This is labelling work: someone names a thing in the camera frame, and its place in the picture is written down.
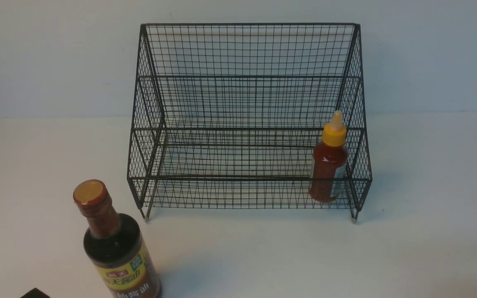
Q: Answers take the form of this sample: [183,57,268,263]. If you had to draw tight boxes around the red chili sauce bottle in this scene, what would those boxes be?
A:
[309,110,348,204]

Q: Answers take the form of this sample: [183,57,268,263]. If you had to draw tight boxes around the dark soy sauce bottle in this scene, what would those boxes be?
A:
[72,179,161,298]

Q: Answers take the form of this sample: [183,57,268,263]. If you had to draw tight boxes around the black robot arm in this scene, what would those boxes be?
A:
[21,287,50,298]

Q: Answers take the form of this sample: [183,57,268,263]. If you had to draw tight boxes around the black wire mesh shelf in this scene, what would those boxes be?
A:
[127,23,372,223]

